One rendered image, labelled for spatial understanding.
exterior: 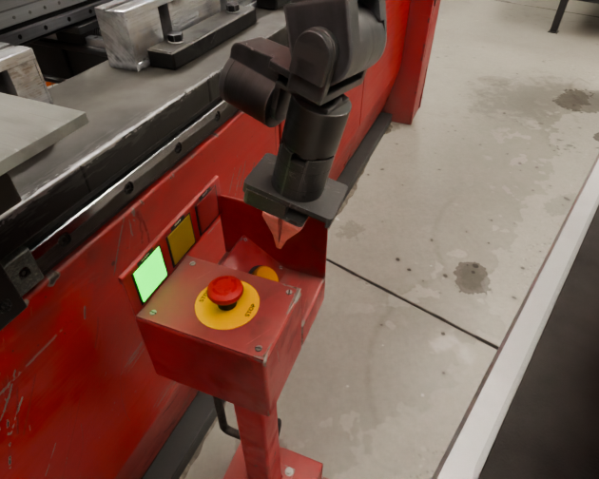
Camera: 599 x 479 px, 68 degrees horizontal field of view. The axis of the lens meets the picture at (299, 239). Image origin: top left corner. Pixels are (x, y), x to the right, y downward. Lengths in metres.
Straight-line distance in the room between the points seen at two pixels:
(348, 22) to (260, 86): 0.11
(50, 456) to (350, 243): 1.26
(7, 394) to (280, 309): 0.35
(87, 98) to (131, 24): 0.15
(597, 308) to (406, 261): 1.53
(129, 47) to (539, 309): 0.76
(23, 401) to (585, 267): 0.63
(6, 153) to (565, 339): 0.36
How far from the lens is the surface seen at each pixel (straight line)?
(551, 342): 0.18
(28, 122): 0.43
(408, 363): 1.43
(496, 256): 1.84
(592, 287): 0.21
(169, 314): 0.52
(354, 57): 0.38
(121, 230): 0.69
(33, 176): 0.61
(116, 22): 0.84
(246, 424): 0.81
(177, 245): 0.55
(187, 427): 1.27
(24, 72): 0.71
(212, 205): 0.60
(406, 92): 2.54
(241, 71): 0.45
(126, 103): 0.74
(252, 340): 0.48
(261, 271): 0.61
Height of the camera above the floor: 1.17
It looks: 42 degrees down
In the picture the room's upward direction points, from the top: straight up
